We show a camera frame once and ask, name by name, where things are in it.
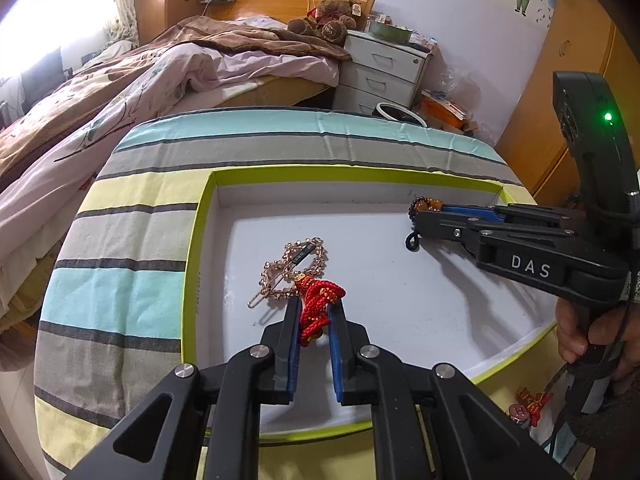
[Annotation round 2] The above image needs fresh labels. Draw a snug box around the red knot coin ornament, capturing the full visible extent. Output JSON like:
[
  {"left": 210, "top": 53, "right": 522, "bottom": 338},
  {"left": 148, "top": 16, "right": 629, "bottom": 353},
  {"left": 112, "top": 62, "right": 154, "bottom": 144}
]
[{"left": 509, "top": 386, "right": 555, "bottom": 431}]

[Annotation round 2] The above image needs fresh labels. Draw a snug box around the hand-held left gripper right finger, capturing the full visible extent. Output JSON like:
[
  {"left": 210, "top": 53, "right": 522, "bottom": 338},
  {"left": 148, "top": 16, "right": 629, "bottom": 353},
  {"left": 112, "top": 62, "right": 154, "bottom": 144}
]
[{"left": 327, "top": 305, "right": 571, "bottom": 480}]

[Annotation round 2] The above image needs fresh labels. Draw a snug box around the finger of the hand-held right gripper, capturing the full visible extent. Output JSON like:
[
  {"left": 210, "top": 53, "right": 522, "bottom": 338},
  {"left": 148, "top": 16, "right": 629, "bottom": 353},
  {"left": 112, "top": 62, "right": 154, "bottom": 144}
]
[
  {"left": 415, "top": 210, "right": 576, "bottom": 256},
  {"left": 442, "top": 203, "right": 571, "bottom": 226}
]

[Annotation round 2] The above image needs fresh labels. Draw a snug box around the green-rimmed cardboard box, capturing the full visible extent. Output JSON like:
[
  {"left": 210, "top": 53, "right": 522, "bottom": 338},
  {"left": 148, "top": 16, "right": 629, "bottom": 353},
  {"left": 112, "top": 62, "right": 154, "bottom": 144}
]
[{"left": 181, "top": 165, "right": 563, "bottom": 443}]

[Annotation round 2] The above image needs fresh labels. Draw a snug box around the white nightstand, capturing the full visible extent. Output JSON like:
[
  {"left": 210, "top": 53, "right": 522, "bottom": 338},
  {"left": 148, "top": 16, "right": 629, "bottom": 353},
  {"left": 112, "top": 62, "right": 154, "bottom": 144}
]
[{"left": 334, "top": 30, "right": 433, "bottom": 118}]

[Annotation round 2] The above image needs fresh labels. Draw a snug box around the brown bead bracelet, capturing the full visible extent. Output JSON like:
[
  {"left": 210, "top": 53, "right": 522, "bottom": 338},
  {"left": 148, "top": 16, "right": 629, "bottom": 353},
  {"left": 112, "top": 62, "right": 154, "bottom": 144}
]
[{"left": 404, "top": 197, "right": 446, "bottom": 252}]

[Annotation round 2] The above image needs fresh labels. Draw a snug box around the white bin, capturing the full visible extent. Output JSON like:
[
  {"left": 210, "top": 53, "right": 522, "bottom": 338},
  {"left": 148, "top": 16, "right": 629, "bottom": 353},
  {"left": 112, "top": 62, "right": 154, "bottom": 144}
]
[{"left": 374, "top": 102, "right": 431, "bottom": 128}]

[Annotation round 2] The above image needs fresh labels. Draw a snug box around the person's right hand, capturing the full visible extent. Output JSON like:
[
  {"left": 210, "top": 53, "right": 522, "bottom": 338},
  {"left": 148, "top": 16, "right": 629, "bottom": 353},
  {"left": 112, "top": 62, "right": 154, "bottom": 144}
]
[{"left": 555, "top": 300, "right": 640, "bottom": 381}]

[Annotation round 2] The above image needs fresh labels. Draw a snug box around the large wooden wardrobe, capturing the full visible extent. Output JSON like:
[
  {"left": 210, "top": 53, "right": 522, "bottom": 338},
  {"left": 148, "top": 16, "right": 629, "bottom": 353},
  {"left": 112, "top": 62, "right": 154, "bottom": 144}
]
[{"left": 495, "top": 0, "right": 640, "bottom": 206}]

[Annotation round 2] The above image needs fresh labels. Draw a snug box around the green basin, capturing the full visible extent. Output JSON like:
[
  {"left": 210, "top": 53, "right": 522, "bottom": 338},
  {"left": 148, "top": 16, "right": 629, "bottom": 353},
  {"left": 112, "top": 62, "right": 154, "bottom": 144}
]
[{"left": 367, "top": 19, "right": 415, "bottom": 45}]

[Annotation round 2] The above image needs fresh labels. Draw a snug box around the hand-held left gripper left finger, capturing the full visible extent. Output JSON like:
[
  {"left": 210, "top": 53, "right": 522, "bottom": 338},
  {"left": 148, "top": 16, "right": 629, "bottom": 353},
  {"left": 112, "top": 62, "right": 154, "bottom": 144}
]
[{"left": 65, "top": 297, "right": 303, "bottom": 480}]

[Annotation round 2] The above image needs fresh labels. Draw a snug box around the brown blanket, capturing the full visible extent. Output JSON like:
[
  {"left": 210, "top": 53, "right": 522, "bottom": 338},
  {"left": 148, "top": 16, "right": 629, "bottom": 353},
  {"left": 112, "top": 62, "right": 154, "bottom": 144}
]
[{"left": 0, "top": 15, "right": 353, "bottom": 181}]

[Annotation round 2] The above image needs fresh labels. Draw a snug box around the wooden bed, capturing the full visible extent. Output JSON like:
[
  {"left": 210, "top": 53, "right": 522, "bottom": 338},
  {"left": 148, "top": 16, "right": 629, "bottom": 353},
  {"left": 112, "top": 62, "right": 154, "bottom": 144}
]
[{"left": 0, "top": 0, "right": 376, "bottom": 371}]

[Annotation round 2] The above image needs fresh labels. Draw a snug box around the person's right forearm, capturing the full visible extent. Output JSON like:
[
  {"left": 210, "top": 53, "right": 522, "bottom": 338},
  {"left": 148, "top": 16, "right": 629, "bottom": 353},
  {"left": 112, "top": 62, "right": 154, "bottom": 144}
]
[{"left": 570, "top": 375, "right": 640, "bottom": 480}]

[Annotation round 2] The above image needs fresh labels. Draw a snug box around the floral curtain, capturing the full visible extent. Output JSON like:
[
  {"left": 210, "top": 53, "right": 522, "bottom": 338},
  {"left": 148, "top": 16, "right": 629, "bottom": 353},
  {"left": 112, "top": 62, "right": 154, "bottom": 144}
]
[{"left": 102, "top": 0, "right": 166, "bottom": 51}]

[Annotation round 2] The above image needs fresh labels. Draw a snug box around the pink floral quilt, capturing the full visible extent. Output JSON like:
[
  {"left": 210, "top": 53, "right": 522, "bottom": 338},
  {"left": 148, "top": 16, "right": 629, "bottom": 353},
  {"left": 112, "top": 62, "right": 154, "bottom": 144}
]
[{"left": 0, "top": 42, "right": 341, "bottom": 331}]

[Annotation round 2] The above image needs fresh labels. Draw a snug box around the black chair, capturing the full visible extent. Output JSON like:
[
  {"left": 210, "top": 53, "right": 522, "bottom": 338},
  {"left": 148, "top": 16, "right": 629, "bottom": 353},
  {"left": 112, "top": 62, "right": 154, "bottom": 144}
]
[{"left": 20, "top": 47, "right": 66, "bottom": 106}]

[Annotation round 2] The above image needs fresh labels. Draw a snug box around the orange box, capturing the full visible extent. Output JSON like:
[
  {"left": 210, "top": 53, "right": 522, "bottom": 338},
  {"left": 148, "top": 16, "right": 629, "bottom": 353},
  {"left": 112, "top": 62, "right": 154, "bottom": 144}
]
[{"left": 417, "top": 90, "right": 471, "bottom": 131}]

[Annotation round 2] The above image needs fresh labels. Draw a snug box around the gold hair clip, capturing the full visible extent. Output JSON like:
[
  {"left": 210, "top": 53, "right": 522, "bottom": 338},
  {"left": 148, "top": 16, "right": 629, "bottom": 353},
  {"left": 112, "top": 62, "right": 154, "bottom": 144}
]
[{"left": 246, "top": 241, "right": 328, "bottom": 309}]

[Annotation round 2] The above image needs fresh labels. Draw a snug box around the brown teddy bear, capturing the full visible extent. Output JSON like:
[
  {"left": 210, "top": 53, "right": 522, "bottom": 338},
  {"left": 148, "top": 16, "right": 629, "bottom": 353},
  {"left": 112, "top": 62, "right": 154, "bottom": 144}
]
[{"left": 287, "top": 0, "right": 363, "bottom": 46}]

